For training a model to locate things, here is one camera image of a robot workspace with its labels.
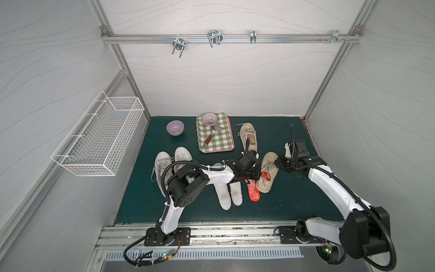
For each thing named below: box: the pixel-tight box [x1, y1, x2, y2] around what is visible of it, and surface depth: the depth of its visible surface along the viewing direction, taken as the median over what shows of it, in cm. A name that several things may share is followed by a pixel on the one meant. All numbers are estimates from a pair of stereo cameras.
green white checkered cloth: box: [195, 112, 234, 152], surface depth 113 cm
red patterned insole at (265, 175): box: [261, 171, 272, 181], surface depth 90 cm
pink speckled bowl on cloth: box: [201, 112, 219, 127], surface depth 117 cm
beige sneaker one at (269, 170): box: [256, 151, 280, 194], surface depth 88 cm
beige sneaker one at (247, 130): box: [235, 121, 258, 153], surface depth 106 cm
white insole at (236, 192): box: [228, 181, 243, 207], surface depth 87 cm
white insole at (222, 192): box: [213, 182, 232, 211], surface depth 86 cm
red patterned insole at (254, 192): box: [244, 179, 260, 202], surface depth 88 cm
